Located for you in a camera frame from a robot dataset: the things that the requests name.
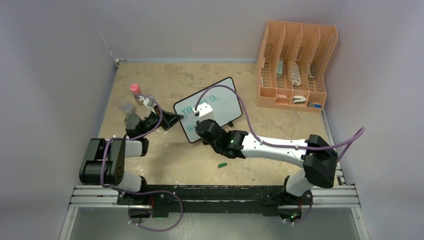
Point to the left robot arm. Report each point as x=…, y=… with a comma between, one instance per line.
x=104, y=160

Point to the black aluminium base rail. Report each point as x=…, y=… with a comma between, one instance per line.
x=268, y=200

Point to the blue small box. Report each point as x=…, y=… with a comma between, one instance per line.
x=314, y=105

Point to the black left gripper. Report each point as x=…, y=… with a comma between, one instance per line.
x=169, y=119

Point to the clear plastic clip jar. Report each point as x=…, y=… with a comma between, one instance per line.
x=127, y=108

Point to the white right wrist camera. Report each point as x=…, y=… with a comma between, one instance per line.
x=204, y=112

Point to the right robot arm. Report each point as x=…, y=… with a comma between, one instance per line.
x=317, y=161

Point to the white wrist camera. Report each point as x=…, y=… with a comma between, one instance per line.
x=204, y=112
x=148, y=101

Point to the white stapler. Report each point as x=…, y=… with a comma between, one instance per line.
x=298, y=99

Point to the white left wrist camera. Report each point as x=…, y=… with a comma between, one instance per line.
x=148, y=101

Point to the green marker cap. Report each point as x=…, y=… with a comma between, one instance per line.
x=220, y=165

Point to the peach plastic file organizer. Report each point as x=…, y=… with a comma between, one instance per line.
x=291, y=65

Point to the white perforated object in organizer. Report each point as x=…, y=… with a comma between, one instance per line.
x=296, y=76

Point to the white whiteboard black frame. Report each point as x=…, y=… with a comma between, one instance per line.
x=224, y=103

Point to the pink lid crayon bottle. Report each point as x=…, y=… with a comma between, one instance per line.
x=136, y=91

